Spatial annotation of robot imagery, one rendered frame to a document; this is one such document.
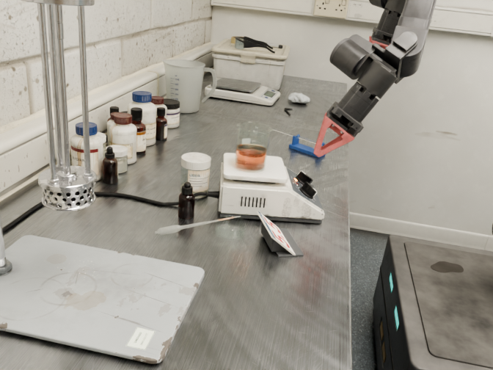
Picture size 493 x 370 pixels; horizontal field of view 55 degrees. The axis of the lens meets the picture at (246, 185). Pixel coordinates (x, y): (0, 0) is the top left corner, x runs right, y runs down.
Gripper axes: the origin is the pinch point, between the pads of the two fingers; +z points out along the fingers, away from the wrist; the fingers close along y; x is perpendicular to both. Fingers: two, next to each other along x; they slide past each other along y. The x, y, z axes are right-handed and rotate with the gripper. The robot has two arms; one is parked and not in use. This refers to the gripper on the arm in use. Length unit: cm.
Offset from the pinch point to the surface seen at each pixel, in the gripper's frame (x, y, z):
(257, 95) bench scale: -22, -79, 11
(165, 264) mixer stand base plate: -10.2, 30.8, 22.8
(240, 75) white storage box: -34, -102, 12
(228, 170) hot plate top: -11.7, 10.2, 11.5
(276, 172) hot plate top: -4.2, 7.6, 6.9
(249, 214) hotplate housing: -3.5, 10.8, 15.7
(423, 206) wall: 75, -149, 14
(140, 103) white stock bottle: -39.5, -18.5, 20.9
